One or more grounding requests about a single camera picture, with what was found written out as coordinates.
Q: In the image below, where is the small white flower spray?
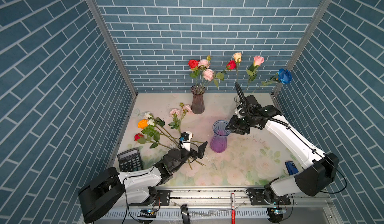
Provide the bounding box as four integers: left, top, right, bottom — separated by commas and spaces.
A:
139, 112, 182, 148

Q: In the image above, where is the blue purple gradient vase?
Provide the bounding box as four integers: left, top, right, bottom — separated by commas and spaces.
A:
210, 120, 232, 153

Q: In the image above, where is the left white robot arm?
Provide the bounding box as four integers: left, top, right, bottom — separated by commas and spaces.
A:
78, 142, 208, 224

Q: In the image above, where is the blue stapler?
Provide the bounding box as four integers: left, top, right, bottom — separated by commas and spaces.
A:
285, 161, 299, 176

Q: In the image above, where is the dark purple ribbed vase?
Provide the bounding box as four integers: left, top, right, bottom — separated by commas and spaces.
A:
191, 85, 206, 115

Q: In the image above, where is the black calculator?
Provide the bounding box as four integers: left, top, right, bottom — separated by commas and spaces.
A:
117, 148, 143, 172

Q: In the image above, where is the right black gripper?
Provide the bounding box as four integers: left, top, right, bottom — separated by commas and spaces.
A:
223, 115, 253, 135

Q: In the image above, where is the pink peony spray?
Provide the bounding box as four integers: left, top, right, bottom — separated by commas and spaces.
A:
170, 102, 203, 165
198, 55, 215, 87

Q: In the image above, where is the light pink rose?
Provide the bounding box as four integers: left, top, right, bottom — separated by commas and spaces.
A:
246, 56, 265, 90

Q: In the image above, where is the cream white rose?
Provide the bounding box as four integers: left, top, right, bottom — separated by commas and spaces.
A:
233, 52, 242, 82

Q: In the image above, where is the black handle object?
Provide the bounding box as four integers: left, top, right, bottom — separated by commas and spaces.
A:
180, 204, 191, 224

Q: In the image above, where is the clear ribbed glass vase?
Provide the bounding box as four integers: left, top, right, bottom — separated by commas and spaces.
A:
234, 94, 242, 107

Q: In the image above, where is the red marker pen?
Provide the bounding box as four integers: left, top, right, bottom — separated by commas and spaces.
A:
230, 193, 236, 224

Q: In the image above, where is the orange rose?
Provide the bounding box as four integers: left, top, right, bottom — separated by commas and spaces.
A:
138, 119, 148, 129

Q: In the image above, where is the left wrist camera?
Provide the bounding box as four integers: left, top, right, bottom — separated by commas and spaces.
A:
179, 131, 193, 152

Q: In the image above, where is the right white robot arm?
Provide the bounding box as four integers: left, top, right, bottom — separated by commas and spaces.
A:
226, 94, 339, 203

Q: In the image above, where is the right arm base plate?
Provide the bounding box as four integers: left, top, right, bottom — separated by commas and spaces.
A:
246, 188, 291, 206

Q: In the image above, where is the blue rose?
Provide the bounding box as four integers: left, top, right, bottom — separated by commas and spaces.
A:
253, 68, 292, 92

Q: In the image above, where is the aluminium front rail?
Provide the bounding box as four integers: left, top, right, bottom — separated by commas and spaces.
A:
86, 187, 334, 209

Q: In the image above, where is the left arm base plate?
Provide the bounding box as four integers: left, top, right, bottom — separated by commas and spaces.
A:
142, 189, 171, 207

